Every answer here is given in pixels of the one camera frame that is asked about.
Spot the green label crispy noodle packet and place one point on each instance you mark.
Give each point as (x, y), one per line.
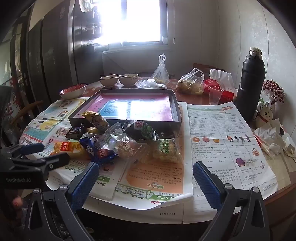
(165, 150)

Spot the colourful picture newspaper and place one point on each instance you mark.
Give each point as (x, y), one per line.
(44, 125)

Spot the clear packet with yellow pastry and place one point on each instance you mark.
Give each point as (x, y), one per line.
(129, 146)

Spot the white rabbit figurine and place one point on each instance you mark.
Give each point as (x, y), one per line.
(266, 114)

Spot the wooden chair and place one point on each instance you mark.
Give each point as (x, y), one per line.
(25, 111)
(208, 66)

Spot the clear plastic cup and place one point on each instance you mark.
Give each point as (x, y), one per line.
(215, 96)

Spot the dark multi-door refrigerator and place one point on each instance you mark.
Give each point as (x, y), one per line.
(53, 58)

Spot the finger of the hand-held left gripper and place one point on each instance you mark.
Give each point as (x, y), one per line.
(30, 148)
(53, 161)

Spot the orange snack packet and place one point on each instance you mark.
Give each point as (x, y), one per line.
(67, 148)

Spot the knotted clear plastic bag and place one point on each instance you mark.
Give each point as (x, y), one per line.
(160, 74)

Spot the person's left hand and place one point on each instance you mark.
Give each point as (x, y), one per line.
(17, 201)

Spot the crumpled white tissue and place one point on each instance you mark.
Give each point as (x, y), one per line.
(269, 133)

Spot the white charger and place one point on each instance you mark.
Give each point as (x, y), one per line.
(289, 148)

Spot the refrigerator side storage rack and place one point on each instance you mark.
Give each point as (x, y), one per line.
(91, 27)

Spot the blue cookie packet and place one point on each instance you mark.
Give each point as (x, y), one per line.
(97, 150)

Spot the plastic bag of fried food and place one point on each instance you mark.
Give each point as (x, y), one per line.
(190, 83)

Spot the black thermos bottle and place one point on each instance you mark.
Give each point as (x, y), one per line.
(251, 88)

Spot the glass door with red decals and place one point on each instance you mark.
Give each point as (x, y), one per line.
(9, 69)

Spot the disposable chopsticks in wrapper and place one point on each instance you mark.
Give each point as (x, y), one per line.
(261, 143)

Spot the black and green snack packet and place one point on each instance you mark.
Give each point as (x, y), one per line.
(144, 131)

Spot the red patterned bowl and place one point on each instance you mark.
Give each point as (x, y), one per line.
(72, 90)

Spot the shallow grey cardboard box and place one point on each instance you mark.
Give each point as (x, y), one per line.
(129, 106)

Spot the red bead flower ornament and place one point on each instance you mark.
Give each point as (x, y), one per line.
(274, 89)

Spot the window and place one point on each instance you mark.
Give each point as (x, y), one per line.
(131, 20)

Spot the red tissue pack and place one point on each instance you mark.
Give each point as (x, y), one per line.
(229, 92)

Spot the white text newspaper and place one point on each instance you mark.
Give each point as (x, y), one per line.
(222, 143)

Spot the white radiator cover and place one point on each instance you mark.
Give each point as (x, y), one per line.
(136, 62)

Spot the crumpled clear plastic bag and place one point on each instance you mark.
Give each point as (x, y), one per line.
(150, 83)

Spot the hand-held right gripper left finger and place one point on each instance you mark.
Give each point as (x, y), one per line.
(84, 185)

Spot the beige ceramic bowl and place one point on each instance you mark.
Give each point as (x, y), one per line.
(128, 80)
(108, 81)

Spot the yellow snack packet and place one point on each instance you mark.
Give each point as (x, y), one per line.
(94, 118)

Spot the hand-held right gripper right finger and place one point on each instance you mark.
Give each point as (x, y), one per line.
(207, 185)

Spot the brown chocolate bar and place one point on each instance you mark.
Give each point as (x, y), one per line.
(75, 132)

